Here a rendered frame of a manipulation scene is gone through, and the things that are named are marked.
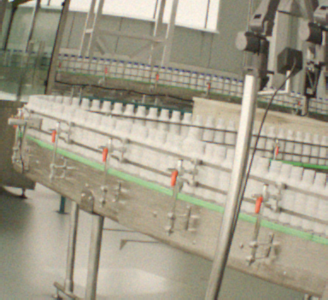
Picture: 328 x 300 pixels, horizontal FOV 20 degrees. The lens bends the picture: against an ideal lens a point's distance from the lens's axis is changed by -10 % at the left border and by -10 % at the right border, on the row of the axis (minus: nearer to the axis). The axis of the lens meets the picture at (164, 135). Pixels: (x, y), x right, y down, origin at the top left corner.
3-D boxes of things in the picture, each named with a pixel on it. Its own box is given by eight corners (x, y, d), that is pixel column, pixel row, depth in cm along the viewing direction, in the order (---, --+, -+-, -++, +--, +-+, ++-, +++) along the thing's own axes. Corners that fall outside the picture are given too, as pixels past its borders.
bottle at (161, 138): (150, 181, 330) (158, 131, 329) (142, 178, 335) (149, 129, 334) (166, 182, 333) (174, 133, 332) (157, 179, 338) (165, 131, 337)
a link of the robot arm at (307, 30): (336, 15, 280) (321, 13, 288) (313, 7, 274) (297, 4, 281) (336, 50, 281) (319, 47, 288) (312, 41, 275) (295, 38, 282)
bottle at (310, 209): (306, 231, 256) (319, 174, 255) (297, 227, 261) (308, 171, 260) (321, 231, 258) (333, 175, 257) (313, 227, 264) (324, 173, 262)
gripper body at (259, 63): (243, 70, 321) (244, 50, 320) (260, 73, 329) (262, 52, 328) (257, 74, 317) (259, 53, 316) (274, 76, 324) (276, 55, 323)
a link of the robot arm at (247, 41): (272, 21, 319) (256, 22, 326) (248, 16, 312) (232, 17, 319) (274, 54, 319) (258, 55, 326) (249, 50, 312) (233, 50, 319)
